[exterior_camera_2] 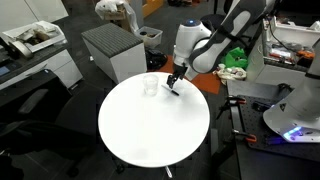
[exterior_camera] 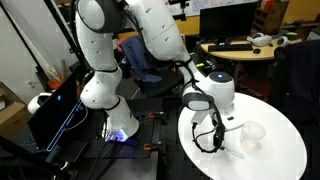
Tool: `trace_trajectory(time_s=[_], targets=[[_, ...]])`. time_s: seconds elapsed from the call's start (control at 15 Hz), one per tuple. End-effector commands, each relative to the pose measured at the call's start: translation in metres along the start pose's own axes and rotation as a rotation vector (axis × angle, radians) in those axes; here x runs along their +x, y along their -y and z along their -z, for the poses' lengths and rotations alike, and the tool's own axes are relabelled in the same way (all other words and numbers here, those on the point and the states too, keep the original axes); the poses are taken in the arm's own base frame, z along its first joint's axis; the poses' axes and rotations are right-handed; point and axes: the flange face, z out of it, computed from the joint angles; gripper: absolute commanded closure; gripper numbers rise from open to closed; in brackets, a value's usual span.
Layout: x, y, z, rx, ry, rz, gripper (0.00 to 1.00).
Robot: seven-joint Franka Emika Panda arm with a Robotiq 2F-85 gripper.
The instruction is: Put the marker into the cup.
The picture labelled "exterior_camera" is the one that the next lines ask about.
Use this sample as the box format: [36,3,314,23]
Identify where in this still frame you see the black office chair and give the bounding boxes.
[114,33,186,98]

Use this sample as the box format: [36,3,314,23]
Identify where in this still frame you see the white VR controller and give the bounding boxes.
[275,35,292,48]

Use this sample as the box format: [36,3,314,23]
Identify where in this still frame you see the white VR headset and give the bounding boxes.
[246,32,274,48]

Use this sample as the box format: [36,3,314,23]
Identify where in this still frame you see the black keyboard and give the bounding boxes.
[207,43,254,53]

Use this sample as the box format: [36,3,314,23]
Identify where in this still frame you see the black camera stand bar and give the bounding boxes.
[0,135,73,178]

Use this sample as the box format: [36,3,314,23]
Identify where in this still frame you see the clear plastic cup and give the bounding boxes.
[240,120,267,150]

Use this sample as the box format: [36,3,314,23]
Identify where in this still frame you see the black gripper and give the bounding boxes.
[211,114,228,152]

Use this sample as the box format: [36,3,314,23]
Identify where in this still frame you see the black clamp with orange tip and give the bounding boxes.
[142,141,164,152]
[143,111,168,122]

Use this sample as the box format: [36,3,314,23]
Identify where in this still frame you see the dark office chair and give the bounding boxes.
[271,39,320,128]

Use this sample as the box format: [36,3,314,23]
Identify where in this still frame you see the wooden shelf box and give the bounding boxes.
[253,0,290,36]

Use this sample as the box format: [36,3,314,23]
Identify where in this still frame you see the black computer tower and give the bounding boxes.
[191,49,215,81]

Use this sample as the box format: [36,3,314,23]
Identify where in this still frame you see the whiteboard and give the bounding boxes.
[166,0,259,18]

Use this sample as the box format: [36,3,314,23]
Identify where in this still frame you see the orange container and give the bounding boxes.
[47,77,66,91]

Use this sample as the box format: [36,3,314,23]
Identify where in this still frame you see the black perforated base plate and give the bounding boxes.
[79,109,161,159]

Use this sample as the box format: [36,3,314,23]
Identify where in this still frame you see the cardboard box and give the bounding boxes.
[0,82,33,139]

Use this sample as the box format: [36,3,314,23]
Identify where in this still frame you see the white headset with black band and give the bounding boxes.
[27,92,53,115]

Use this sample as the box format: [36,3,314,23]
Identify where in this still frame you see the wooden sticks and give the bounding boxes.
[49,59,67,82]

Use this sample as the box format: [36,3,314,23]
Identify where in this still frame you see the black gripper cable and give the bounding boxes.
[191,99,225,154]

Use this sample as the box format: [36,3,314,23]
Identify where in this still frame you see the black laptop with blue light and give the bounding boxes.
[26,74,88,153]

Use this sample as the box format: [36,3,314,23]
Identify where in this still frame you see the blue jacket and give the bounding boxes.
[119,34,163,84]

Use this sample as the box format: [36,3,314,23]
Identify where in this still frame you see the black computer monitor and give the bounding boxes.
[199,0,259,44]

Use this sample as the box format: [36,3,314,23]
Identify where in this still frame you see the round wooden desk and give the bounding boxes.
[199,37,304,91]

